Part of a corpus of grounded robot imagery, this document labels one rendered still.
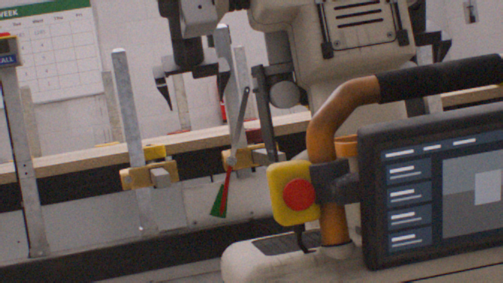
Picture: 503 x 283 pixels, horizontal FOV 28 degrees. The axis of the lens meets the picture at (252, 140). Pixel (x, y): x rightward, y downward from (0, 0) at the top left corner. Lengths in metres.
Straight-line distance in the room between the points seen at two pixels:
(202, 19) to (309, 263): 0.51
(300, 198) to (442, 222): 0.16
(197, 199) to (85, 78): 7.17
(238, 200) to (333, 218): 1.30
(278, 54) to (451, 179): 0.60
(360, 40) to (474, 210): 0.42
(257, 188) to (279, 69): 0.84
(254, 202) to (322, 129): 1.32
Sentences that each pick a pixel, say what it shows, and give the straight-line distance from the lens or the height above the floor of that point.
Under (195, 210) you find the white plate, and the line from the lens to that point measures 2.44.
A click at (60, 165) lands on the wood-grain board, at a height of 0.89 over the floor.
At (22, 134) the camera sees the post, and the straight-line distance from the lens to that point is 2.43.
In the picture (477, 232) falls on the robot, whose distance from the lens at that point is 1.17.
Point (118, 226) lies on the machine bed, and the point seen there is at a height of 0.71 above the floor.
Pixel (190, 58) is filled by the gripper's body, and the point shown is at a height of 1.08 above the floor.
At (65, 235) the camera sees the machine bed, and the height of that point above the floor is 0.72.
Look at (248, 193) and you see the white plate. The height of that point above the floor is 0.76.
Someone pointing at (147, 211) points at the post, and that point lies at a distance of 2.43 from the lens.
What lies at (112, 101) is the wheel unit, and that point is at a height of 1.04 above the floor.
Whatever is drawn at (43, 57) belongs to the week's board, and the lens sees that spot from 9.58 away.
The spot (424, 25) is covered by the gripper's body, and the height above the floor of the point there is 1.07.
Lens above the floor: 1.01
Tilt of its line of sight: 3 degrees down
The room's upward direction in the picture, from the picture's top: 10 degrees counter-clockwise
